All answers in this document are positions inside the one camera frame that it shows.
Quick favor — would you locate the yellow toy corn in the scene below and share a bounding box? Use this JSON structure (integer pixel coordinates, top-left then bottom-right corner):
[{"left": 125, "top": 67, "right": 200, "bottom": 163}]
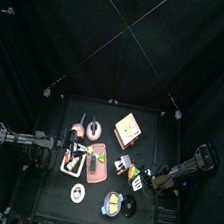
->
[{"left": 126, "top": 164, "right": 142, "bottom": 186}]

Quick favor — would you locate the yellow toy star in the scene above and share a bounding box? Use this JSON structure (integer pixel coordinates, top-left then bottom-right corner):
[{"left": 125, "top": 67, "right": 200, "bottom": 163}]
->
[{"left": 85, "top": 145, "right": 96, "bottom": 156}]

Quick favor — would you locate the pink toy frying pan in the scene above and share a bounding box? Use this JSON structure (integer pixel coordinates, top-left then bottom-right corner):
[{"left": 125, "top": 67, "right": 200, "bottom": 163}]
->
[{"left": 69, "top": 111, "right": 89, "bottom": 139}]

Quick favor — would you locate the orange toy bottle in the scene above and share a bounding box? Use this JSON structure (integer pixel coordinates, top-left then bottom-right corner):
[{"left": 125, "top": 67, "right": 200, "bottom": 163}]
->
[{"left": 64, "top": 148, "right": 72, "bottom": 164}]

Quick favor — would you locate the white toy bottle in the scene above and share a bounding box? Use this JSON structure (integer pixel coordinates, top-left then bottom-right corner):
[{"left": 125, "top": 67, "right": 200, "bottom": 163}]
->
[{"left": 65, "top": 155, "right": 80, "bottom": 173}]

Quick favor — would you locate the white rectangular tray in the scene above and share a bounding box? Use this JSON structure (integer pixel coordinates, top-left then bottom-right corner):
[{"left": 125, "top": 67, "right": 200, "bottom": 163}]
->
[{"left": 59, "top": 148, "right": 88, "bottom": 180}]

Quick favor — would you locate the pink toy cutting board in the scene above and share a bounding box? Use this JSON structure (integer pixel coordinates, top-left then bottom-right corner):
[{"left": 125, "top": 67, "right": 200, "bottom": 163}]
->
[{"left": 82, "top": 140, "right": 112, "bottom": 187}]

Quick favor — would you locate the white toy toaster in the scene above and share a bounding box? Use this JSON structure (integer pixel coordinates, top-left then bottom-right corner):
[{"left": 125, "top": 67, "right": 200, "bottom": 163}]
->
[{"left": 112, "top": 152, "right": 134, "bottom": 177}]

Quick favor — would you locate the green toy vegetable piece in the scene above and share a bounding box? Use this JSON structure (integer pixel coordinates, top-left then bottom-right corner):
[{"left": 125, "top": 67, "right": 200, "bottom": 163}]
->
[{"left": 96, "top": 150, "right": 108, "bottom": 164}]

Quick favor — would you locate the black round lid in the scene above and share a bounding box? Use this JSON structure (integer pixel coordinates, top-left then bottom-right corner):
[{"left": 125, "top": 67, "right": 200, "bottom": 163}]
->
[{"left": 120, "top": 193, "right": 139, "bottom": 219}]

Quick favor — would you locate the yellow toy food piece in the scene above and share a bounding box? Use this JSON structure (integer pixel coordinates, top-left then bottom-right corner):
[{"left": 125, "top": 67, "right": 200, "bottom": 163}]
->
[
  {"left": 108, "top": 193, "right": 121, "bottom": 206},
  {"left": 107, "top": 204, "right": 119, "bottom": 217}
]

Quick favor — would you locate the blue toy pot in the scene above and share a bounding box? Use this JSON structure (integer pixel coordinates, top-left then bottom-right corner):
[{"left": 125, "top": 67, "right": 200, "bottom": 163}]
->
[{"left": 99, "top": 190, "right": 126, "bottom": 219}]

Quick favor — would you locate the white round plate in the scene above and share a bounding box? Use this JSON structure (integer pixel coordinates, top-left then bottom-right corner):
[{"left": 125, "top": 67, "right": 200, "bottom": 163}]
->
[{"left": 68, "top": 182, "right": 88, "bottom": 205}]

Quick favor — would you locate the white text label sticker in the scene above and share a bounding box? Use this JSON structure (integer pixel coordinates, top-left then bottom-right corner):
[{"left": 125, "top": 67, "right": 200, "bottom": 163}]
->
[{"left": 155, "top": 205, "right": 179, "bottom": 224}]

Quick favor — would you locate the tan and red toy box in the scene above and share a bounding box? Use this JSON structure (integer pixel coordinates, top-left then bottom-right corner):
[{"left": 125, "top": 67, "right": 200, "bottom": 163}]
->
[{"left": 111, "top": 110, "right": 145, "bottom": 153}]

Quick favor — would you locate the grey metal frame bracket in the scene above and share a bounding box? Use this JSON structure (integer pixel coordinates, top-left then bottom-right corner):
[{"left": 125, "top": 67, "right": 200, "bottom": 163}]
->
[
  {"left": 173, "top": 108, "right": 184, "bottom": 121},
  {"left": 0, "top": 5, "right": 16, "bottom": 17},
  {"left": 41, "top": 86, "right": 53, "bottom": 98},
  {"left": 107, "top": 97, "right": 120, "bottom": 106}
]

